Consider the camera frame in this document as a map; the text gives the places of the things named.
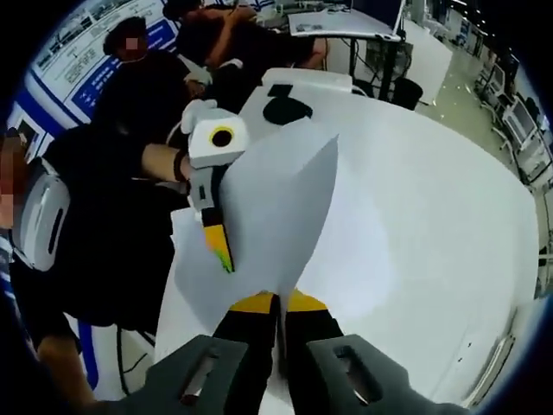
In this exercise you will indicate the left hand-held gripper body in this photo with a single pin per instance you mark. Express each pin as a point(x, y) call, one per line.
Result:
point(203, 151)

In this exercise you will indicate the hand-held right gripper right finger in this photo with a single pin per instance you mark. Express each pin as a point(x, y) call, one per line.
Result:
point(315, 337)

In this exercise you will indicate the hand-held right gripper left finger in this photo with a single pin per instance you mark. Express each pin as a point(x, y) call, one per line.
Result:
point(242, 333)

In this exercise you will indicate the white printing paper sheet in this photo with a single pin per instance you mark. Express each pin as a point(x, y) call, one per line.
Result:
point(281, 194)

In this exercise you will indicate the dark wristband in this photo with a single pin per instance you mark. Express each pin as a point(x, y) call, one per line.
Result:
point(180, 166)

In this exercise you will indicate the black rounded object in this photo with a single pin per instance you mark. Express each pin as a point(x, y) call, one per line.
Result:
point(285, 112)

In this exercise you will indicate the small black rectangular object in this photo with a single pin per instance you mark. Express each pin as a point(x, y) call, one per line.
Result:
point(281, 91)

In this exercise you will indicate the person's black clothing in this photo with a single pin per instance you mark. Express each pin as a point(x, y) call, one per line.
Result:
point(108, 242)

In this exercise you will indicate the white box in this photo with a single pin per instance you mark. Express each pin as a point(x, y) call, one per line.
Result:
point(311, 80)

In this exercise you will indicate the white worn chest device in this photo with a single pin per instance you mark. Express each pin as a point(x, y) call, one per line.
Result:
point(39, 216)

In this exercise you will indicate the white laptop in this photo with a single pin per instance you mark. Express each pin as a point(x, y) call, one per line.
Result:
point(337, 23)

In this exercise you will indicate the black bin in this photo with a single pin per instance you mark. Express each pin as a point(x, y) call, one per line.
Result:
point(408, 93)

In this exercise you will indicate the white table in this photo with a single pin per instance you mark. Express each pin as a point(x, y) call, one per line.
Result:
point(432, 151)

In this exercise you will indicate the blue and white wall poster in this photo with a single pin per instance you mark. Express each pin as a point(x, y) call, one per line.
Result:
point(73, 65)

